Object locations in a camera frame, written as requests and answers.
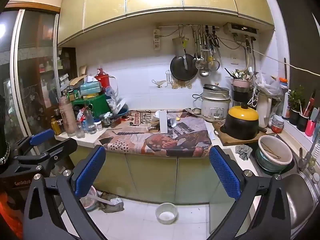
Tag white paper carton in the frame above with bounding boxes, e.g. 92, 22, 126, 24
158, 110, 168, 134

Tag black cup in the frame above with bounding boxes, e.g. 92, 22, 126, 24
297, 110, 309, 132

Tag brown thermos flask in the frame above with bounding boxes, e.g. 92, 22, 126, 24
58, 95, 77, 137

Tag pink white plastic bag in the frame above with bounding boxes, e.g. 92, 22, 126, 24
80, 185, 100, 212

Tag brown paper bag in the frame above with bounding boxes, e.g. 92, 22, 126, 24
69, 75, 88, 87

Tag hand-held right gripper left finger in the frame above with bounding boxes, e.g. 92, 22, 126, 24
22, 145, 106, 240

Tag black wok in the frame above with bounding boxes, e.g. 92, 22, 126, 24
170, 55, 198, 81

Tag white power strip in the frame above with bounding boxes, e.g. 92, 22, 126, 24
153, 29, 161, 51

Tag wooden cutting board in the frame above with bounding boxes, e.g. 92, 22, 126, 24
214, 121, 275, 146

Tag stacked red bowls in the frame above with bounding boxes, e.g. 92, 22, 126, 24
271, 115, 285, 134

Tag beige rope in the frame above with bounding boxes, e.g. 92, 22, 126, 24
217, 37, 320, 77

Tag steel cleaver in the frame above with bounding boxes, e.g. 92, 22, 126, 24
172, 37, 188, 70

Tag white plastic container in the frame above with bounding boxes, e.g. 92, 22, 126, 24
114, 97, 127, 113

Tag green ceramic basin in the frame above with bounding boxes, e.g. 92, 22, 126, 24
255, 135, 293, 173

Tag green lidded spice jar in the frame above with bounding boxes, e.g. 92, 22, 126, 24
67, 89, 81, 101

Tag teal tissue box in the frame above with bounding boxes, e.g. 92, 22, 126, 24
80, 80, 103, 97

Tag clear plastic bag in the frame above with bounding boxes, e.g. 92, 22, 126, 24
255, 72, 282, 100

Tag clear glass bottle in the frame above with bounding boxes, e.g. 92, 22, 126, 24
84, 108, 97, 135

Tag black kitchen scissors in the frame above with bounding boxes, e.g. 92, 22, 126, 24
211, 26, 222, 57

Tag green plastic crate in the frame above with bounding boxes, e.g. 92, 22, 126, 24
71, 94, 112, 117

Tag newspaper print cloth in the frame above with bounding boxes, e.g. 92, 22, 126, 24
94, 109, 213, 158

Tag glass door cabinet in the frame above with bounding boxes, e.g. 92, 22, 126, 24
0, 4, 78, 140

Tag grey dishcloth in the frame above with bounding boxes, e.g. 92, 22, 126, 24
235, 144, 253, 161

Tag blue printed plastic bag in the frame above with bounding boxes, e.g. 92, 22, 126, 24
105, 85, 118, 103

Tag white kettle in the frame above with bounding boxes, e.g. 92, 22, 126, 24
256, 96, 272, 128

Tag silver chain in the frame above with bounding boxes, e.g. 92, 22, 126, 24
0, 141, 10, 166

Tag white rice cooker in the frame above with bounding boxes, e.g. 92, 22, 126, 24
201, 84, 231, 122

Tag yellow wall cabinets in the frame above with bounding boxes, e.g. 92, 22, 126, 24
57, 0, 275, 47

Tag mesh strainer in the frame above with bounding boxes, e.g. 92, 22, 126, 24
208, 47, 220, 72

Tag grey rag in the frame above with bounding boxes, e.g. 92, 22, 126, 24
99, 192, 125, 213

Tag window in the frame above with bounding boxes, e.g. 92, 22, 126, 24
270, 0, 320, 120

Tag white water heater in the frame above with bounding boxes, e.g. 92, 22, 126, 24
223, 22, 258, 36

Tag clear glass jar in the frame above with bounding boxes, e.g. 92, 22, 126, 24
100, 114, 112, 128

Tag jars wall sticker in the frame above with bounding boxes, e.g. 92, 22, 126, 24
172, 80, 193, 90

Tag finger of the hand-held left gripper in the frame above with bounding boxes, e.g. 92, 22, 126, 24
12, 138, 78, 177
15, 129, 55, 155

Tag pink cup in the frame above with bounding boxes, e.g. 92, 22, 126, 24
305, 119, 316, 137

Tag red tin box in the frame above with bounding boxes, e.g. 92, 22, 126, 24
94, 67, 111, 88

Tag black pot yellow lid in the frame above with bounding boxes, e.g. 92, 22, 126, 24
224, 104, 260, 141

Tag stainless steel sink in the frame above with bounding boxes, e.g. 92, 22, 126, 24
250, 133, 320, 232

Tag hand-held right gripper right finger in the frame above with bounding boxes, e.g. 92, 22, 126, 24
207, 145, 292, 240

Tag metal hanging rail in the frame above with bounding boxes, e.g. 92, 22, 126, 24
157, 24, 220, 29

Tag pink utensil holder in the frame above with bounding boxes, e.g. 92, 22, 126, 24
231, 78, 252, 93

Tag white ceramic bowl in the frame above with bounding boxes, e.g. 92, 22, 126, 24
155, 202, 179, 225

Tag person's left hand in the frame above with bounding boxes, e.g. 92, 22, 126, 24
0, 192, 24, 239

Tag clear drinking glass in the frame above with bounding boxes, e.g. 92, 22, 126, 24
75, 120, 86, 139

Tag green base cabinets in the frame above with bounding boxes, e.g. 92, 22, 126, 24
69, 144, 253, 205

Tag yellow oil bottle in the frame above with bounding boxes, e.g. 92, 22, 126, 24
50, 116, 62, 136

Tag metal faucet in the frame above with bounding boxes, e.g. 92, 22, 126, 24
298, 130, 320, 172

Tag white cable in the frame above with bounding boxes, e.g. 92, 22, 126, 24
249, 86, 259, 107

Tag potted green plant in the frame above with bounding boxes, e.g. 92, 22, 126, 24
287, 85, 305, 125

